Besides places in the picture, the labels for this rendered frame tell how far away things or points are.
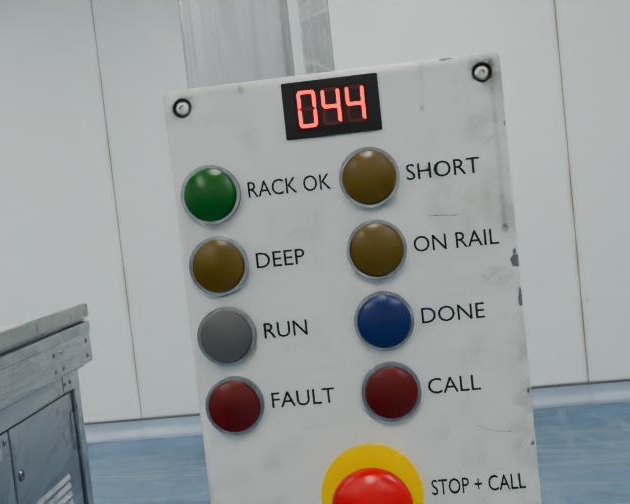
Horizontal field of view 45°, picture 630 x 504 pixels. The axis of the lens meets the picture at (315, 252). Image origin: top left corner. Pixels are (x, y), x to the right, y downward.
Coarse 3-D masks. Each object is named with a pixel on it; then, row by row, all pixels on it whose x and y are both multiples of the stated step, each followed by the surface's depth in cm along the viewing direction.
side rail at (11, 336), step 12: (60, 312) 173; (72, 312) 180; (84, 312) 187; (24, 324) 155; (36, 324) 160; (48, 324) 166; (60, 324) 172; (0, 336) 145; (12, 336) 149; (24, 336) 154; (0, 348) 144
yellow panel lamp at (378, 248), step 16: (368, 224) 38; (384, 224) 37; (352, 240) 38; (368, 240) 37; (384, 240) 37; (400, 240) 37; (352, 256) 37; (368, 256) 37; (384, 256) 37; (400, 256) 37; (368, 272) 37; (384, 272) 37
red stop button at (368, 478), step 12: (372, 468) 37; (348, 480) 36; (360, 480) 36; (372, 480) 36; (384, 480) 36; (396, 480) 36; (336, 492) 36; (348, 492) 36; (360, 492) 36; (372, 492) 36; (384, 492) 36; (396, 492) 36; (408, 492) 36
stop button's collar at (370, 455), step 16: (352, 448) 38; (368, 448) 38; (384, 448) 38; (336, 464) 38; (352, 464) 38; (368, 464) 38; (384, 464) 38; (400, 464) 38; (336, 480) 39; (416, 480) 38; (432, 480) 38; (512, 480) 38; (416, 496) 38
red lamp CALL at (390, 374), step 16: (384, 368) 38; (400, 368) 38; (368, 384) 38; (384, 384) 38; (400, 384) 38; (416, 384) 38; (368, 400) 38; (384, 400) 38; (400, 400) 38; (416, 400) 38; (384, 416) 38; (400, 416) 38
